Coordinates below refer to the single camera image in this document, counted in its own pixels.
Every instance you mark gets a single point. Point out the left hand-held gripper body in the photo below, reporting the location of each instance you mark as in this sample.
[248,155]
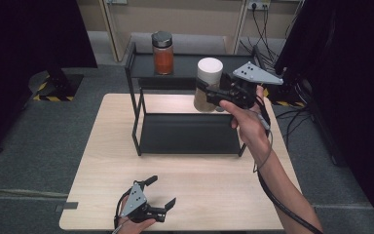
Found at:
[135,201]

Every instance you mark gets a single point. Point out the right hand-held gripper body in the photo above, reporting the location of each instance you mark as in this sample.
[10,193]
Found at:
[254,74]

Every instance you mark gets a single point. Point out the white-lidded glass spice jar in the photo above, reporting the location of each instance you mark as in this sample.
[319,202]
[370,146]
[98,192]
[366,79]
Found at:
[209,70]

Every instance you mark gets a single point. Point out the black metal two-tier rack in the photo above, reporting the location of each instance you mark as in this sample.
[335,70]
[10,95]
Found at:
[188,133]

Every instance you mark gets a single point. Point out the black-lidded glass spice jar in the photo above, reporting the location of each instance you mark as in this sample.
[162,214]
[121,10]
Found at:
[163,60]

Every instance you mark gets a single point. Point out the person's left hand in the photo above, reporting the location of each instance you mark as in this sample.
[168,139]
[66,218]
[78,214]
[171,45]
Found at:
[133,227]

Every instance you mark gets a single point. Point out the person's right hand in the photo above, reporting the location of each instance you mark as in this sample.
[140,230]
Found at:
[251,128]

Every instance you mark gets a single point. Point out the black stand base striped tape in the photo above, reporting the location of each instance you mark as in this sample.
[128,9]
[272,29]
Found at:
[61,86]
[289,94]

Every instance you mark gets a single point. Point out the grey tape strip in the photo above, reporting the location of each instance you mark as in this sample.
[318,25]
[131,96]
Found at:
[67,206]

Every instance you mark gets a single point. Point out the beige wooden partition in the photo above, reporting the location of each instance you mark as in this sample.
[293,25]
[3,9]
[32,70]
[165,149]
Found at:
[191,16]

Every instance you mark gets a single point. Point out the dark curtain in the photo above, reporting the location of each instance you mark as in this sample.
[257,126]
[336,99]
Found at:
[354,97]
[19,65]

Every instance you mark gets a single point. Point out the white wall socket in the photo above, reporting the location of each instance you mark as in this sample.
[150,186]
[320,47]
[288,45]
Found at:
[258,4]

